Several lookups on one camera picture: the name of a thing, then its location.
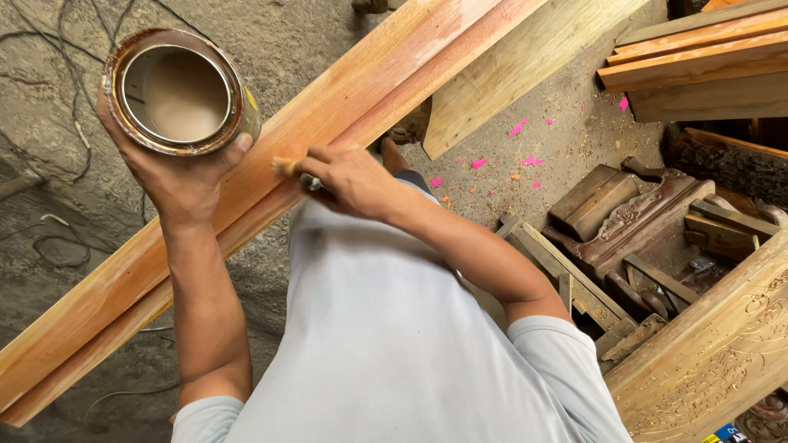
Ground person's left hand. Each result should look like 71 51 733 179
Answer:
96 85 254 226

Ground person's right hand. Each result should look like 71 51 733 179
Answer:
295 145 412 224

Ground small paint brush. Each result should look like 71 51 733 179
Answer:
271 156 326 193

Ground metal varnish can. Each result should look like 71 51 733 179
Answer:
101 27 263 157

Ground long reddish wooden moulding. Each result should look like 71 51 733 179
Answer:
0 0 550 429

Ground person's grey shirt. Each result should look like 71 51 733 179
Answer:
170 178 635 443

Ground scattered pink scraps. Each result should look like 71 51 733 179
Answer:
428 95 630 210

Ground pale wooden plank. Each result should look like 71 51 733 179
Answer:
421 0 651 161

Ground heap of dark furniture parts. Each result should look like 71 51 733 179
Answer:
495 123 788 364

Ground stack of wooden boards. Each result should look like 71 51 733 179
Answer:
596 0 788 124

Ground pale carved wooden panel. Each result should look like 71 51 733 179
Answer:
603 230 788 443

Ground colourful packet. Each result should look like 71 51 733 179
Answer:
701 422 753 443

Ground tangle of black cables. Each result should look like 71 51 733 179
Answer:
0 0 218 226

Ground looped black cable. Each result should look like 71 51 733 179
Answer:
0 213 93 269

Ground thin grey cable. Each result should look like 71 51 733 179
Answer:
85 325 181 433

